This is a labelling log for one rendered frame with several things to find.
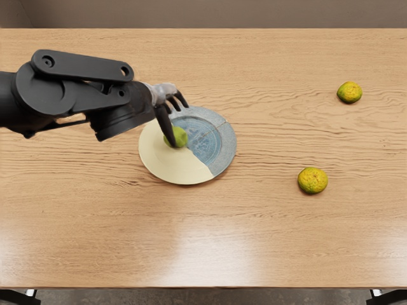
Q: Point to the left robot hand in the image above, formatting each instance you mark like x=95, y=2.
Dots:
x=160, y=92

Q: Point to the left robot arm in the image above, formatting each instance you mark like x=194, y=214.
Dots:
x=73, y=92

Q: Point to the small green fruit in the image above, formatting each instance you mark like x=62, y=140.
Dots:
x=181, y=136

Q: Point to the cream and blue patterned plate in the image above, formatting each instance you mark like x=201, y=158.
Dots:
x=178, y=165

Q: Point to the yellow-green bumpy fruit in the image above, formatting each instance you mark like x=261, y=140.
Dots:
x=349, y=92
x=313, y=180

